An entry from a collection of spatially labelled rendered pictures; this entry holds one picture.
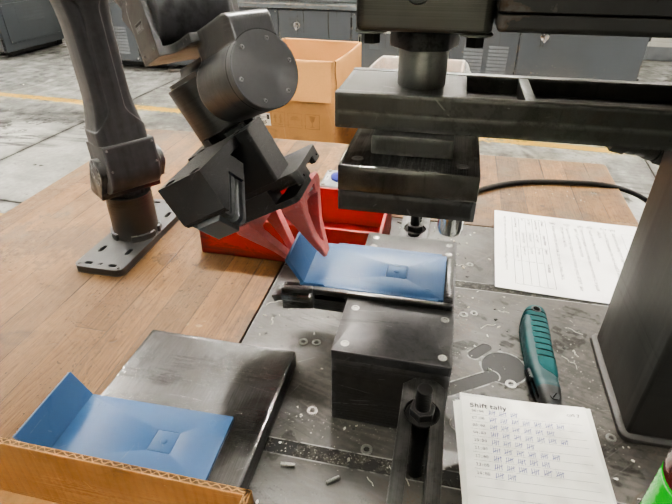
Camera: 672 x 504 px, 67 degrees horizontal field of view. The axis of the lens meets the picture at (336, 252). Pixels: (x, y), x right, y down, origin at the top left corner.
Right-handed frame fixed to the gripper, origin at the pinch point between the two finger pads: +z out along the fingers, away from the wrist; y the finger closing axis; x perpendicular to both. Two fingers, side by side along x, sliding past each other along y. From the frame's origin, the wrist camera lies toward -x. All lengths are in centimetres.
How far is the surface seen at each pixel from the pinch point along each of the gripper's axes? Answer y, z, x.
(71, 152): -255, -17, 237
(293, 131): -94, 32, 215
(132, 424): -13.6, 1.2, -17.8
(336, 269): 1.9, 2.7, -0.5
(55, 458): -12.4, -3.2, -24.4
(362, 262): 4.0, 3.8, 1.1
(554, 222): 21.1, 24.6, 31.3
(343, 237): -1.9, 5.8, 12.5
